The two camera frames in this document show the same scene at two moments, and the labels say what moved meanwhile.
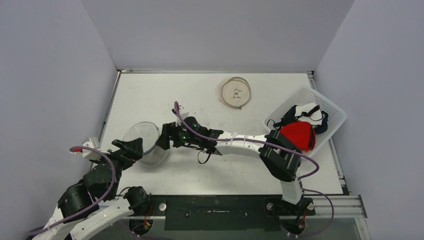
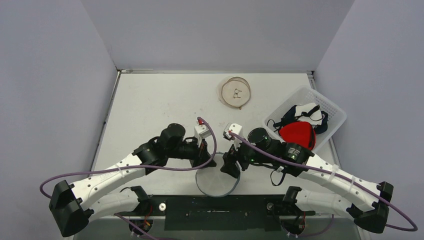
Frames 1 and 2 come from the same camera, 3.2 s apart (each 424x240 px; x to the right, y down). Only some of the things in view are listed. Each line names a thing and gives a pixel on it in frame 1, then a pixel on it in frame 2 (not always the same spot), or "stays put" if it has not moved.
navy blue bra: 289,117 stays put
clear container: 154,155 to 214,182
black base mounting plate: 224,213 stays put
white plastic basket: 336,114 stays put
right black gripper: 168,135 to 233,158
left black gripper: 133,150 to 201,155
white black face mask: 311,113 stays put
